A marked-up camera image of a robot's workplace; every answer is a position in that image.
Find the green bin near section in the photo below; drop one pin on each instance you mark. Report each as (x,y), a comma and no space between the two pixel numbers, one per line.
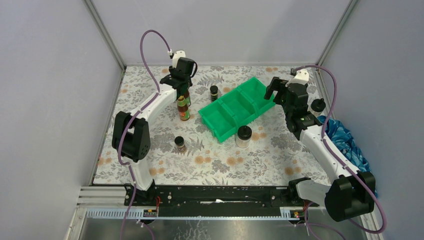
(219,120)

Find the small black cap spice jar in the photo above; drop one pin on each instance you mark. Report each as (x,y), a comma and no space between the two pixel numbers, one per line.
(214,93)

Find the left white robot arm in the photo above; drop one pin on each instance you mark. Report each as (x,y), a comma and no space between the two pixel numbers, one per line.
(131,130)

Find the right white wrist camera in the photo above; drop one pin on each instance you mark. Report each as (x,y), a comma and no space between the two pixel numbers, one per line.
(300,76)

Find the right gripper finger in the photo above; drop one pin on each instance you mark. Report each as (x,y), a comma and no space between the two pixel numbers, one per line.
(283,87)
(274,86)

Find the blue patterned cloth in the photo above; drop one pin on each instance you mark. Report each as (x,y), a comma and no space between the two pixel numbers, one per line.
(343,139)

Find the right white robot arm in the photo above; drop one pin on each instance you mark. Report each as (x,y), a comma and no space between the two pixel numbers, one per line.
(352,192)

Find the right clear black lid jar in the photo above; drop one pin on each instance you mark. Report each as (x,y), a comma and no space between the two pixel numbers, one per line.
(317,106)

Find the green cap chili sauce bottle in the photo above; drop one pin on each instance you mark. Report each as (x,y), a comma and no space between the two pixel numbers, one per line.
(183,108)

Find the white slotted cable duct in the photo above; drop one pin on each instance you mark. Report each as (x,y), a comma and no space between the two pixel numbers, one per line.
(268,213)

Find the large clear black lid jar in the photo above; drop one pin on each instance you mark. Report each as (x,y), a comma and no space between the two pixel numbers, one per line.
(243,136)

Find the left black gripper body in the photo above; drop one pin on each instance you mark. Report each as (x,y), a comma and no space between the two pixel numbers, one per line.
(187,83)

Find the front black cap spice jar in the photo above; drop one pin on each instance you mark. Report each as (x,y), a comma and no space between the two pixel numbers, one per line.
(180,144)

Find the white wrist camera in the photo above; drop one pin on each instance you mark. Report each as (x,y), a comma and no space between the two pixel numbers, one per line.
(177,54)
(300,76)

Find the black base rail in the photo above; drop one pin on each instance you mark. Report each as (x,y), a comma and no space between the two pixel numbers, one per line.
(212,196)

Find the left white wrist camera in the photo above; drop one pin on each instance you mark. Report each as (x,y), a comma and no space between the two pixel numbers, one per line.
(177,54)

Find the floral table mat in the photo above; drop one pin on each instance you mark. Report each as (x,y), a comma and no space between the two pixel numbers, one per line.
(273,157)

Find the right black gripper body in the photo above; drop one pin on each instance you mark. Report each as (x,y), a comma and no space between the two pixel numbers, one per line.
(281,101)

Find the yellow cap sauce bottle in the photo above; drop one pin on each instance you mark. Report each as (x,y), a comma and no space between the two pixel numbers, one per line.
(186,96)

